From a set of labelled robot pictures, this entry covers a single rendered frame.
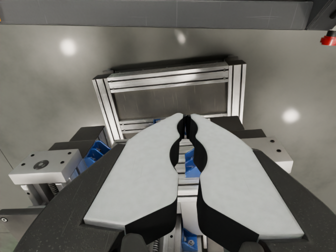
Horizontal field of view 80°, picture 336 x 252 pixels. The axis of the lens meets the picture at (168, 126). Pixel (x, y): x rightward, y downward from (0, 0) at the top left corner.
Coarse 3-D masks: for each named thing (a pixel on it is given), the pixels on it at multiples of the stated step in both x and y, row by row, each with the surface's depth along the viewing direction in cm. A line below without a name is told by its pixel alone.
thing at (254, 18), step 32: (0, 0) 33; (32, 0) 33; (64, 0) 32; (96, 0) 32; (128, 0) 32; (160, 0) 32; (192, 0) 31; (224, 0) 31; (256, 0) 31; (288, 0) 31
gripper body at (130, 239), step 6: (126, 234) 5; (132, 234) 5; (138, 234) 5; (126, 240) 5; (132, 240) 5; (138, 240) 5; (126, 246) 5; (132, 246) 5; (138, 246) 5; (144, 246) 5; (240, 246) 5; (246, 246) 5; (252, 246) 5; (258, 246) 5
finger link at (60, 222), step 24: (120, 144) 9; (96, 168) 8; (72, 192) 7; (96, 192) 7; (48, 216) 6; (72, 216) 6; (24, 240) 5; (48, 240) 5; (72, 240) 5; (96, 240) 5; (120, 240) 6
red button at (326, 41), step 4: (328, 32) 45; (332, 32) 44; (324, 36) 46; (328, 36) 45; (332, 36) 45; (320, 40) 47; (324, 40) 45; (328, 40) 45; (332, 40) 44; (324, 44) 46; (328, 44) 45; (332, 44) 45
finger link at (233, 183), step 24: (192, 120) 11; (192, 144) 12; (216, 144) 9; (240, 144) 9; (216, 168) 8; (240, 168) 8; (216, 192) 7; (240, 192) 7; (264, 192) 7; (216, 216) 6; (240, 216) 6; (264, 216) 6; (288, 216) 6; (216, 240) 7; (240, 240) 6
